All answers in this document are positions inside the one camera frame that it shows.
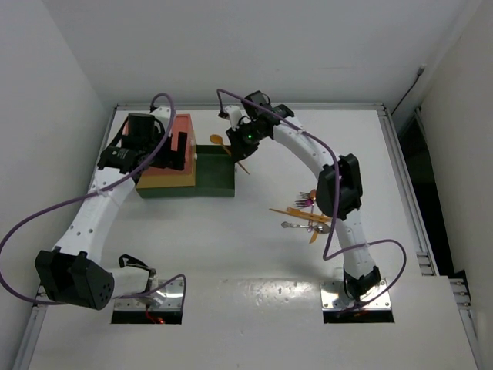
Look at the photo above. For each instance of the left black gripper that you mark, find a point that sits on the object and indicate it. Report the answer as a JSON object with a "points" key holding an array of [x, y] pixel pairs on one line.
{"points": [[171, 159]]}

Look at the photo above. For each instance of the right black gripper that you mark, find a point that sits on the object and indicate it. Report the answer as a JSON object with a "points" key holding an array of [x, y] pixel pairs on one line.
{"points": [[239, 149]]}

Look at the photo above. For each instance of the orange plastic spoon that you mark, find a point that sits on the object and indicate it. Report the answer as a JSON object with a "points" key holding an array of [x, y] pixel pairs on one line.
{"points": [[218, 140]]}

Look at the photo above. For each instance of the green bottom drawer box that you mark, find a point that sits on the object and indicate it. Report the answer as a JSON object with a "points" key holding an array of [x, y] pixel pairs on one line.
{"points": [[214, 177]]}

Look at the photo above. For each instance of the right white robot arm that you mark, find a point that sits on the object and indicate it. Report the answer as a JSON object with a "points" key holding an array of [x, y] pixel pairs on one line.
{"points": [[339, 188]]}

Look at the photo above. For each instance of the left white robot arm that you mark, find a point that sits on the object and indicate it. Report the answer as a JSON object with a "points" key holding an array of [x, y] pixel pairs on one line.
{"points": [[71, 272]]}

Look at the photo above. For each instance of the pink metallic fork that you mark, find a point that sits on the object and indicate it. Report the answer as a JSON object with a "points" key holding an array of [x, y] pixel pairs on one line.
{"points": [[304, 203]]}

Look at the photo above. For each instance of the silver metal spoon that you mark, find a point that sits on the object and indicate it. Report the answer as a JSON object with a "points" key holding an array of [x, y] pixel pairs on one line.
{"points": [[286, 225]]}

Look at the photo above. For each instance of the orange plastic knife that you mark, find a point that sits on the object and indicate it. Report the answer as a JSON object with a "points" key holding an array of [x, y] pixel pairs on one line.
{"points": [[317, 229]]}

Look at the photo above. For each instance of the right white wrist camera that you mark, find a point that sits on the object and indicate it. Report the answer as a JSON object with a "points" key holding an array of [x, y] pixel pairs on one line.
{"points": [[233, 114]]}

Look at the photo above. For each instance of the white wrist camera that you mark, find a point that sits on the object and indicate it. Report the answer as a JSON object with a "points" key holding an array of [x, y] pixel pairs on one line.
{"points": [[164, 114], [233, 114]]}

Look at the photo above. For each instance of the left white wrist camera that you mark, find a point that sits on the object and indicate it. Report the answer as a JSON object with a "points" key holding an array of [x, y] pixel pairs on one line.
{"points": [[164, 114]]}

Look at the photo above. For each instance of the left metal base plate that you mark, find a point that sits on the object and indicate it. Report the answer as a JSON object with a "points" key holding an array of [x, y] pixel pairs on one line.
{"points": [[169, 298]]}

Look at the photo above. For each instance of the metal base plate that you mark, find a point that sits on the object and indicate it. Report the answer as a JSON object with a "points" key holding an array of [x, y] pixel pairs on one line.
{"points": [[169, 298], [334, 298]]}

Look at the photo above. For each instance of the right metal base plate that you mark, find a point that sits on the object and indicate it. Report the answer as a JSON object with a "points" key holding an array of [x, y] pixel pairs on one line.
{"points": [[334, 298]]}

